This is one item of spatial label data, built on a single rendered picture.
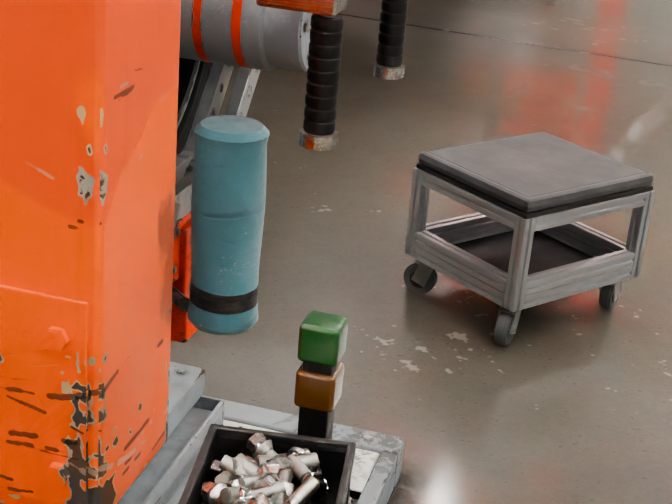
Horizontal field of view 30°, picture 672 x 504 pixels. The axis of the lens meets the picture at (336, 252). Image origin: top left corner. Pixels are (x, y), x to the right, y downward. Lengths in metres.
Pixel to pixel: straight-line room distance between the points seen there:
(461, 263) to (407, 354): 0.25
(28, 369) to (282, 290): 1.79
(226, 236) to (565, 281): 1.33
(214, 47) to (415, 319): 1.33
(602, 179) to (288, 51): 1.32
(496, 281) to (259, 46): 1.24
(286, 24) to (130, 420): 0.56
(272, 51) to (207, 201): 0.20
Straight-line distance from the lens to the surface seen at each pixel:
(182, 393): 1.95
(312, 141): 1.39
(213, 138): 1.46
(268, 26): 1.51
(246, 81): 1.81
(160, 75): 1.07
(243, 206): 1.49
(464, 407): 2.43
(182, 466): 1.91
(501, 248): 2.91
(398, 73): 1.71
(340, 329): 1.19
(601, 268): 2.79
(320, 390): 1.21
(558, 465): 2.30
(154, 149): 1.08
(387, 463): 2.08
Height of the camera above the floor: 1.19
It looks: 23 degrees down
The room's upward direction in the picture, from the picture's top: 5 degrees clockwise
